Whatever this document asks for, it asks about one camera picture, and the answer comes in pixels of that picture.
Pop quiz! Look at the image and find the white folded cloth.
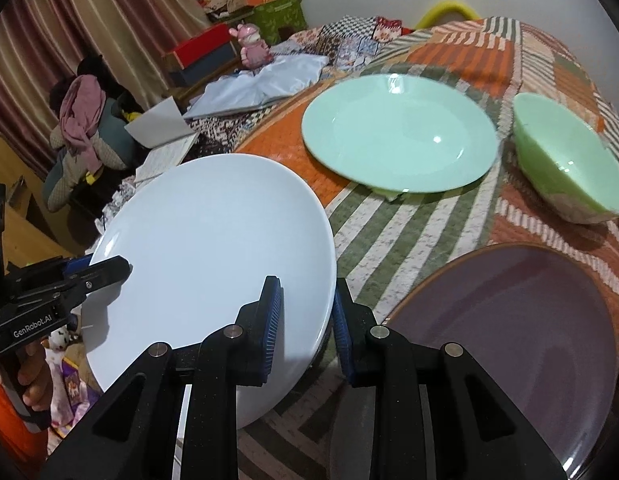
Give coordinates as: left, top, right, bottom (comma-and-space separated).
183, 54, 330, 121

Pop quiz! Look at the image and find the purple printed packet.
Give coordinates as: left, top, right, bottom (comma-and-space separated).
62, 360, 99, 407

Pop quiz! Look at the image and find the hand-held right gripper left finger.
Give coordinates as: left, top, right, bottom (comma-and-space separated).
42, 275, 285, 480

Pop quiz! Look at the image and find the orange striped patchwork blanket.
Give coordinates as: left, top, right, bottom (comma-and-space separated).
234, 17, 619, 480

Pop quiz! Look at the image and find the mint green plate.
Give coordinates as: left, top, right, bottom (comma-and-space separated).
302, 74, 500, 195

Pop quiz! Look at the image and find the white plate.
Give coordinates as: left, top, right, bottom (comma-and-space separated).
82, 154, 337, 428

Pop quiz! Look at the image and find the person's left hand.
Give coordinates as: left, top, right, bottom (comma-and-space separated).
16, 342, 55, 415

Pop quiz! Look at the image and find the black cloth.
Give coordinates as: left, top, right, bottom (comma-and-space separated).
78, 54, 140, 111

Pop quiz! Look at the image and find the wooden furniture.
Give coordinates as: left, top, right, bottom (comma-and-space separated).
0, 132, 90, 273

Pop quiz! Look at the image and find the striped curtain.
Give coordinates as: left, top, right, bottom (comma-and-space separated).
0, 0, 210, 181

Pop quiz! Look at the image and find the green box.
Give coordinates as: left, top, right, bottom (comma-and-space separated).
249, 0, 308, 46

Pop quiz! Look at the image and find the red box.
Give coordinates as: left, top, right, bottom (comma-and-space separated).
163, 24, 238, 72

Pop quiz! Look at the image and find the dark grey box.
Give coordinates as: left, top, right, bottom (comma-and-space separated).
168, 49, 240, 87

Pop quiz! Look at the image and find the open white notebook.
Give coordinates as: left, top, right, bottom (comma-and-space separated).
124, 99, 200, 184

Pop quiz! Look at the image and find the purple plate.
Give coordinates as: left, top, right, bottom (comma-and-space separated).
329, 242, 617, 479

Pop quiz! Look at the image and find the pink cloth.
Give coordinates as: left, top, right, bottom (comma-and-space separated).
59, 75, 107, 172

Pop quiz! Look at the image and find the yellow hoop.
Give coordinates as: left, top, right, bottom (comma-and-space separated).
414, 0, 483, 31

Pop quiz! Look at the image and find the large green bowl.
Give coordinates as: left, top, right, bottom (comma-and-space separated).
512, 92, 619, 225

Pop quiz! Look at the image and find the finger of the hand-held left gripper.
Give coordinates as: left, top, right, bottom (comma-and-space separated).
69, 255, 131, 308
60, 256, 94, 279

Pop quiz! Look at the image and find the pink pig toy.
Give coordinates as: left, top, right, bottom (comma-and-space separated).
228, 23, 275, 68

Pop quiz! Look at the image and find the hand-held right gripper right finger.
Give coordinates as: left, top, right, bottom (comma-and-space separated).
332, 277, 570, 480

